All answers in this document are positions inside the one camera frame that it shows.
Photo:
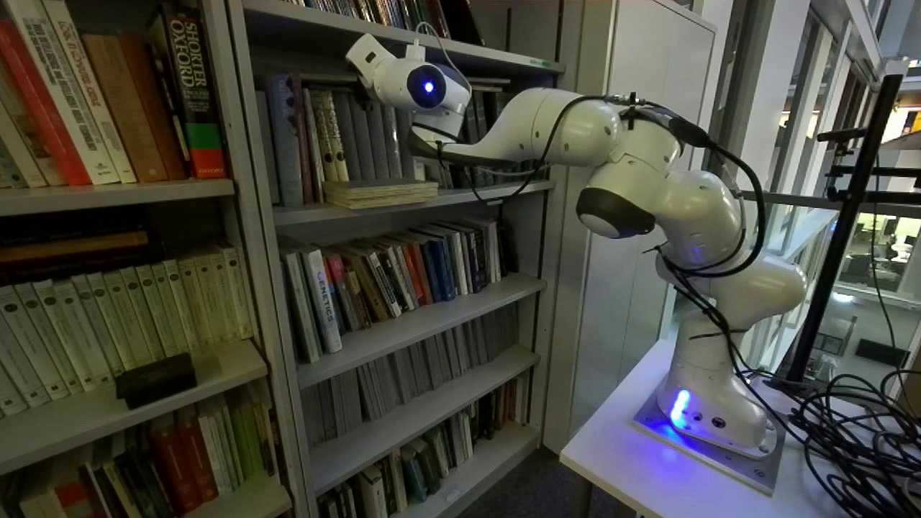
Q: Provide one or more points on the white book blue lettering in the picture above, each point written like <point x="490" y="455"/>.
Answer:
<point x="323" y="303"/>

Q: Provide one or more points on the blue grey hardcover book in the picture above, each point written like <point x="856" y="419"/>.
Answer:
<point x="287" y="144"/>

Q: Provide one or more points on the red hardcover book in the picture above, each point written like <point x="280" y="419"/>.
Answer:
<point x="34" y="124"/>

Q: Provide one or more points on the tall white book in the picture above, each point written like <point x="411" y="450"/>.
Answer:
<point x="303" y="312"/>

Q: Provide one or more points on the orange red book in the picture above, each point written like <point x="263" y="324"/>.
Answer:
<point x="415" y="273"/>

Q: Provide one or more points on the large black book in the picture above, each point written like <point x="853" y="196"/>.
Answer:
<point x="463" y="17"/>

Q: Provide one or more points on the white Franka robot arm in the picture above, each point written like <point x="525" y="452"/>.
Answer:
<point x="693" y="211"/>

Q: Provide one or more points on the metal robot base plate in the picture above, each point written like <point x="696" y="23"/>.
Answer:
<point x="738" y="463"/>

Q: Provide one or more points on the grey bound volumes row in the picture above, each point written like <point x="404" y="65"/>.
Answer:
<point x="421" y="364"/>

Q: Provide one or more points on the white hardcover book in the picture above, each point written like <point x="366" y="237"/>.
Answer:
<point x="490" y="252"/>

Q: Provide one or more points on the dark hardcover book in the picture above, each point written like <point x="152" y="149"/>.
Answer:
<point x="463" y="177"/>
<point x="536" y="172"/>
<point x="496" y="172"/>

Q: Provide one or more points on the brown hardcover book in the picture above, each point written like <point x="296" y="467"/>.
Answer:
<point x="155" y="115"/>
<point x="125" y="115"/>

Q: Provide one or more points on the dark red book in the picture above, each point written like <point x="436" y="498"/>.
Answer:
<point x="342" y="289"/>

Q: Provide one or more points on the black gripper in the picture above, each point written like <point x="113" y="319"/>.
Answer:
<point x="408" y="112"/>

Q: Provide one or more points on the pale flat book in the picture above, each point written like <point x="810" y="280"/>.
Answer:
<point x="490" y="88"/>

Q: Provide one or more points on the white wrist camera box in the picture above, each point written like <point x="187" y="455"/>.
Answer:
<point x="374" y="55"/>

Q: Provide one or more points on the grey metal bookshelf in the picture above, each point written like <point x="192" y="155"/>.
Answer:
<point x="414" y="328"/>
<point x="116" y="196"/>

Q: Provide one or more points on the cream Machine Intelligence book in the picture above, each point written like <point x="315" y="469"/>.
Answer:
<point x="320" y="134"/>
<point x="335" y="134"/>

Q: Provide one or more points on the black stand pole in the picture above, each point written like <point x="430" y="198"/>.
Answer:
<point x="837" y="239"/>

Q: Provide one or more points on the dark flat book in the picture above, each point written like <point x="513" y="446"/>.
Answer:
<point x="69" y="249"/>

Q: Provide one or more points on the white book black lettering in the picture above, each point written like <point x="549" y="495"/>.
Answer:
<point x="97" y="103"/>
<point x="71" y="103"/>

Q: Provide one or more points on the white paperback book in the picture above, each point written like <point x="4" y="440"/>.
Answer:
<point x="69" y="335"/>
<point x="241" y="296"/>
<point x="197" y="306"/>
<point x="146" y="314"/>
<point x="18" y="355"/>
<point x="93" y="332"/>
<point x="43" y="344"/>
<point x="175" y="309"/>
<point x="119" y="319"/>
<point x="221" y="303"/>

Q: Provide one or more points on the small black box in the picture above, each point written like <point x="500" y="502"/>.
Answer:
<point x="155" y="378"/>

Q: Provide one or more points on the black book green red base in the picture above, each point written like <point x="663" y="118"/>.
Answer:
<point x="188" y="88"/>

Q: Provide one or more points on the slim white book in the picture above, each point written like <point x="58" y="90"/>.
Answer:
<point x="460" y="262"/>

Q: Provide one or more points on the blue thin journals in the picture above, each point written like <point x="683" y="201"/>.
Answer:
<point x="418" y="11"/>

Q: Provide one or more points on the colourful books row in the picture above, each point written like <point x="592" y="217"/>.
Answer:
<point x="182" y="469"/>

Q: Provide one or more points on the cream paper journal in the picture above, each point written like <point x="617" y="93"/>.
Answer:
<point x="378" y="191"/>

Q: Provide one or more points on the glass window wall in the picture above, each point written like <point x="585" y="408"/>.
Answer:
<point x="768" y="59"/>

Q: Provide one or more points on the orange thin journals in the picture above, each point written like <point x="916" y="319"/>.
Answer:
<point x="381" y="10"/>

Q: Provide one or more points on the white Dissected Brain book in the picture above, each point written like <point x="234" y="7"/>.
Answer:
<point x="394" y="278"/>

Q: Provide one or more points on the white table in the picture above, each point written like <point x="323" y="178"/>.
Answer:
<point x="615" y="462"/>

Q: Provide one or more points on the green and brown journals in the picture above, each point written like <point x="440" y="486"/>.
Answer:
<point x="351" y="7"/>

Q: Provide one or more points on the mixed paperbacks row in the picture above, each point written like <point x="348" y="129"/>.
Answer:
<point x="433" y="462"/>

